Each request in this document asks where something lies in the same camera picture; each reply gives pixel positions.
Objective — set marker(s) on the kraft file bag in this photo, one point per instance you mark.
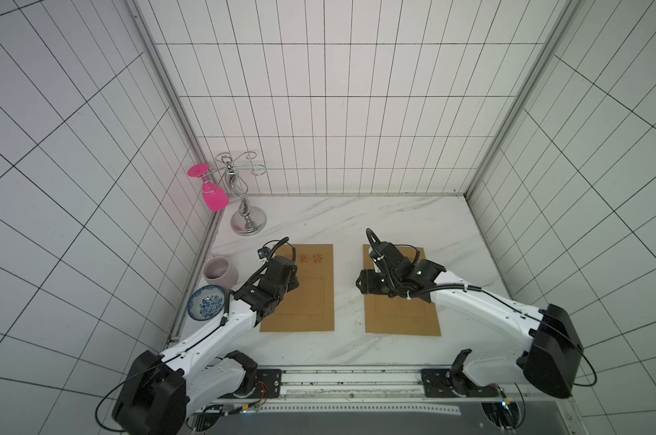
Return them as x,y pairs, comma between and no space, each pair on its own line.
396,316
311,307

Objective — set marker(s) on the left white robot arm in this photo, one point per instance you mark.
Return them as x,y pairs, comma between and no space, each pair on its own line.
162,390

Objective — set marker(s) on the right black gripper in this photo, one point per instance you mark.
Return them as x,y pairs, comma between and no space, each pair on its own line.
370,282

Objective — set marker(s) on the blue patterned ceramic bowl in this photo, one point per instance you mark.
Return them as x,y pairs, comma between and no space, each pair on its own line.
206,303

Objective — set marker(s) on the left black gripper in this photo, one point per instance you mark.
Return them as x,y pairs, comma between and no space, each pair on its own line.
293,283

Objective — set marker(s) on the pale purple ceramic cup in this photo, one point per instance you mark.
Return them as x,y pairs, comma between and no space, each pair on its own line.
218,271

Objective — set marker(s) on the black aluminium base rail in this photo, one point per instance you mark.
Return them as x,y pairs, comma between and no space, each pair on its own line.
365,388

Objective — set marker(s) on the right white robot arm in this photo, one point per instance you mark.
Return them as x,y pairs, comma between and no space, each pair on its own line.
536,346

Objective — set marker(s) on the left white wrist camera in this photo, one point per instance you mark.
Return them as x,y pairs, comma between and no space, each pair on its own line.
266,252

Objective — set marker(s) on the pink plastic wine glass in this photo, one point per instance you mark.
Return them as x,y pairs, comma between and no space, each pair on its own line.
213,194

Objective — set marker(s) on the silver metal glass rack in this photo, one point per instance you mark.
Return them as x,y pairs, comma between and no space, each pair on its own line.
248,220

